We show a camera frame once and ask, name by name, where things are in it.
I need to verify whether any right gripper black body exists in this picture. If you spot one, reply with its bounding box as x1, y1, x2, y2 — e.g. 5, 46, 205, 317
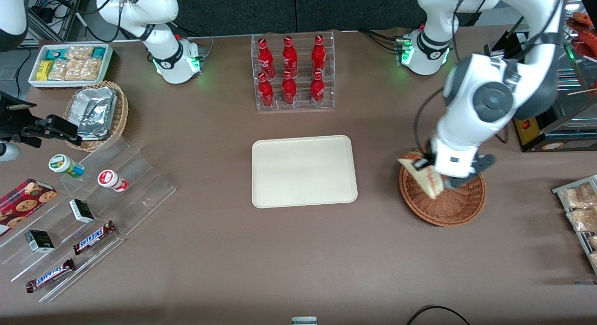
0, 92, 38, 144

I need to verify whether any triangular sandwich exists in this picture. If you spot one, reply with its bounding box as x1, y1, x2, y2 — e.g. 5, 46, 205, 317
397, 150, 446, 200

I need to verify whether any brown wicker basket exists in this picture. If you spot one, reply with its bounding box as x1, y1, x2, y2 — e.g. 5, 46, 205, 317
399, 145, 486, 228

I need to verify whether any light wicker basket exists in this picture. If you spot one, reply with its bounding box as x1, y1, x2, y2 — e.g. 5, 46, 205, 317
63, 81, 129, 152

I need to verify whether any tray of bagged snacks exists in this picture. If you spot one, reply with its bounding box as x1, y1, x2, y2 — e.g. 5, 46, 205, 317
552, 175, 597, 274

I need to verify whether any cream rectangular plastic tray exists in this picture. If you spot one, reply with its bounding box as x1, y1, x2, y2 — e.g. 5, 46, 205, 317
251, 135, 358, 209

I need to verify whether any white cylindrical wrist attachment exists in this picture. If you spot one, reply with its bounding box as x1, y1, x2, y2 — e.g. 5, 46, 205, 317
0, 142, 22, 162

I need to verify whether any green lid snack jar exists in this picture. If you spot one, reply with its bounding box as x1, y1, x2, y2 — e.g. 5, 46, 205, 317
49, 154, 85, 179

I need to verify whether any silver foil wrapped pack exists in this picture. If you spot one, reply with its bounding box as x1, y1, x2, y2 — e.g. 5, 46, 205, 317
75, 86, 118, 135
80, 128, 112, 142

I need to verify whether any white plastic snack bin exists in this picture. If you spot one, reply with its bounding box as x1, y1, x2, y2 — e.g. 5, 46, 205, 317
28, 44, 114, 90

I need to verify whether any clear bag of nuts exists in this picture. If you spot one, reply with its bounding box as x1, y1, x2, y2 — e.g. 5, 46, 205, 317
48, 59, 70, 81
65, 46, 94, 62
68, 58, 102, 81

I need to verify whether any yellow snack pack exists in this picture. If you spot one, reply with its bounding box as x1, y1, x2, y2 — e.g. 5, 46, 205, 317
36, 60, 54, 82

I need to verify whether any red tartan cookie box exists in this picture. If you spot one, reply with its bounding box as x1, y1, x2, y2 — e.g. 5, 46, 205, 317
0, 178, 57, 237

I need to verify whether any red lid snack jar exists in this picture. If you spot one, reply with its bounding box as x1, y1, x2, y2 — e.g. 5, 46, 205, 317
97, 169, 129, 193

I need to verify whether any small black carton box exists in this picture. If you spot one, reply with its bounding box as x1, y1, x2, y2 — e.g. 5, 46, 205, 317
69, 199, 95, 224
24, 229, 55, 254

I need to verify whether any clear acrylic stepped shelf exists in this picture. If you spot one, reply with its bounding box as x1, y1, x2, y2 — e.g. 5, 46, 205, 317
0, 136, 177, 303

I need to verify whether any Snickers chocolate bar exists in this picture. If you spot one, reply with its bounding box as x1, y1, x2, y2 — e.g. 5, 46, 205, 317
26, 258, 76, 294
72, 221, 117, 256

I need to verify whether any red cola bottle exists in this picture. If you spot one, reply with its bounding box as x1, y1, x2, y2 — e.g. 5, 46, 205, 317
258, 72, 275, 107
312, 35, 326, 76
257, 38, 276, 79
282, 71, 297, 105
282, 36, 298, 78
310, 70, 326, 105

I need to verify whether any clear acrylic bottle rack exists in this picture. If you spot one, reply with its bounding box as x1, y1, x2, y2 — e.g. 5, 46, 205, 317
251, 30, 335, 112

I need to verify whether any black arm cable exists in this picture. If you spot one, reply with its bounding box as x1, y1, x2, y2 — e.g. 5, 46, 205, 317
413, 87, 451, 153

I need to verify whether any aluminium frame profile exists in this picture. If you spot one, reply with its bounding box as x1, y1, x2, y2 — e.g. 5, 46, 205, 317
28, 0, 87, 43

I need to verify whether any black cable bundle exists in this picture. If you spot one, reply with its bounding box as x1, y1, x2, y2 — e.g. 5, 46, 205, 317
358, 28, 403, 53

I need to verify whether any black looped cable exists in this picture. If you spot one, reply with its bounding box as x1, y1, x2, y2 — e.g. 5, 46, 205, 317
405, 305, 472, 325

